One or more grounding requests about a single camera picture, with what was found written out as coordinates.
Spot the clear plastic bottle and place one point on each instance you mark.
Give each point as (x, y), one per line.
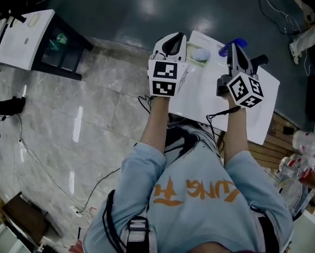
(306, 142)

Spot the white table with black frame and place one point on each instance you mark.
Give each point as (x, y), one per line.
(22, 43)

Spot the person's left forearm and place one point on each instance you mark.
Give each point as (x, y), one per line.
(155, 125)

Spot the blue plastic cup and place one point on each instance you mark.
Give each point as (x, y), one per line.
(225, 50)

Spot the person's right forearm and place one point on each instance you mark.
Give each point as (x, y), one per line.
(236, 136)

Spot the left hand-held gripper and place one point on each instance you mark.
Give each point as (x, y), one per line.
(164, 80)

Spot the brown cardboard box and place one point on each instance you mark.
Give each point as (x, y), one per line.
(25, 217)

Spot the black faucet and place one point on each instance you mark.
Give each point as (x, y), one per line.
(261, 59)

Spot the clear plastic container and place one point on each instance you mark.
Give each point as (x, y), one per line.
(295, 167)

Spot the clear glass bowl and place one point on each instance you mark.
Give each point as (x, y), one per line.
(290, 194)

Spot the green cup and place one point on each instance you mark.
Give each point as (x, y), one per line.
(60, 39)

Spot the wooden cabinet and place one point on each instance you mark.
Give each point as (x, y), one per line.
(276, 141)

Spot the white rounded block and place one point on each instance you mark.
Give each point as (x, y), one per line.
(201, 54)

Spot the person's light blue shirt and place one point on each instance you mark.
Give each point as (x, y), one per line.
(194, 207)

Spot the white counter table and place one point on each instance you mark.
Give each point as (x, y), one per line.
(207, 96)

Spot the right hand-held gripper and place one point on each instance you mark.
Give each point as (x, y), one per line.
(245, 89)

